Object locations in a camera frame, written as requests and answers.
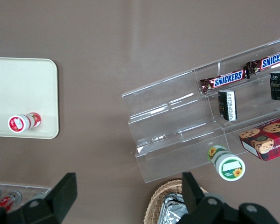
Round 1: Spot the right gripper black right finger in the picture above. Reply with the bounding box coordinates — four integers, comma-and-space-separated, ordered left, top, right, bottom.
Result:
181, 172, 239, 224

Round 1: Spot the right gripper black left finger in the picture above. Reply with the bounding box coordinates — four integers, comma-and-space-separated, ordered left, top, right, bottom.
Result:
4, 172, 78, 224

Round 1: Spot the oval tan wicker basket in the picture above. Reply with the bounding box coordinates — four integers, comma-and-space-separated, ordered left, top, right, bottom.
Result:
143, 179, 210, 224

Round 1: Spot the cream plastic tray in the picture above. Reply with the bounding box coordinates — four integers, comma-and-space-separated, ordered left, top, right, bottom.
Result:
0, 57, 59, 140

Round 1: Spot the silver foil container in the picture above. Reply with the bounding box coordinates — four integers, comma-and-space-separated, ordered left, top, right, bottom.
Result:
161, 192, 189, 224

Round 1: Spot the clear acrylic bottle rack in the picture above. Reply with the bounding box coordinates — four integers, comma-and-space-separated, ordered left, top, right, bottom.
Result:
0, 182, 53, 212

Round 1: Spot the green lid yogurt cup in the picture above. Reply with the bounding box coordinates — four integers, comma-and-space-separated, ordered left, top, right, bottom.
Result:
207, 144, 246, 182

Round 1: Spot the red cola bottle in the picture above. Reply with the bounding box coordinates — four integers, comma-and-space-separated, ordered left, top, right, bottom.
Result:
0, 190, 23, 212

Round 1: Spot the clear acrylic tiered shelf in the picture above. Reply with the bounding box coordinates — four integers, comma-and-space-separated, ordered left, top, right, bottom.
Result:
121, 36, 280, 185

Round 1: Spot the red lid yogurt cup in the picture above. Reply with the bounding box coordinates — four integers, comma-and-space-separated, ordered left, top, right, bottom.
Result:
7, 112, 42, 133

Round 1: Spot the red tartan cookie box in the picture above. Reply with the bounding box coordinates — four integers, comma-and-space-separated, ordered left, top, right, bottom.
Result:
238, 113, 280, 162

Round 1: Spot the small black snack box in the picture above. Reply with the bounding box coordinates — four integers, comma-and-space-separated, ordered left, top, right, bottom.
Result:
217, 89, 238, 122
269, 70, 280, 102

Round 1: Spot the snickers chocolate bar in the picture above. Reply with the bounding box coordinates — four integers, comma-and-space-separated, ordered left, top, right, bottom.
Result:
199, 69, 250, 94
243, 47, 280, 76

